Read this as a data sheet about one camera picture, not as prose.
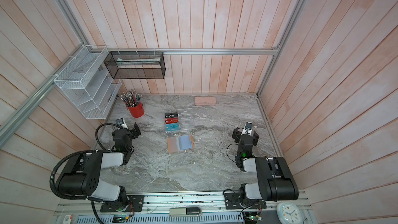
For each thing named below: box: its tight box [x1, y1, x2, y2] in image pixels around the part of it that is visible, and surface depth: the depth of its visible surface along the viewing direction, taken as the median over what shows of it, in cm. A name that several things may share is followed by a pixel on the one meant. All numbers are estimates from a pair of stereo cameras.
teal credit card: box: [165, 122, 180, 132], surface depth 101 cm
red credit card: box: [164, 117, 179, 124], surface depth 101 cm
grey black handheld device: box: [168, 207, 203, 216], surface depth 71 cm
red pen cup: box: [126, 101, 145, 118], surface depth 109 cm
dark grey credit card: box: [164, 112, 179, 119], surface depth 100 cm
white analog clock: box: [276, 202, 304, 224], surface depth 70 cm
